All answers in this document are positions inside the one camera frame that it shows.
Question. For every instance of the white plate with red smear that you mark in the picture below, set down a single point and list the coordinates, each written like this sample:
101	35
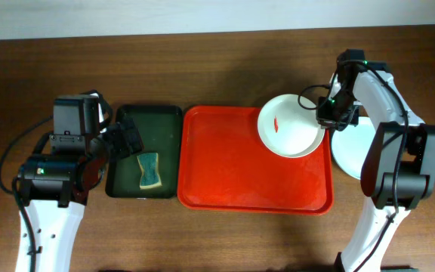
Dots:
350	146

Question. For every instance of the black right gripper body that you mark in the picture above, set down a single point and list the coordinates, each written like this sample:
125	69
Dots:
333	116

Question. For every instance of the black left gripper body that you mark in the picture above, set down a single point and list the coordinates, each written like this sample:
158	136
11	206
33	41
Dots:
123	137

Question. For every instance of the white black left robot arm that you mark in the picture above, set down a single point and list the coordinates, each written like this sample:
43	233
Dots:
52	186

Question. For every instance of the black rectangular tray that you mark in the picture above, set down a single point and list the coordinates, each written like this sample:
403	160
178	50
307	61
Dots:
160	129

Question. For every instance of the green yellow sponge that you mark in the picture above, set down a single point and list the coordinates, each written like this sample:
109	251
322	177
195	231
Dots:
149	166

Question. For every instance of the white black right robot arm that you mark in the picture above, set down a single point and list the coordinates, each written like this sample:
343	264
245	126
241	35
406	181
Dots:
399	168

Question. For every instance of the red plastic tray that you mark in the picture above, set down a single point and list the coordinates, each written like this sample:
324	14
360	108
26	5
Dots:
225	166

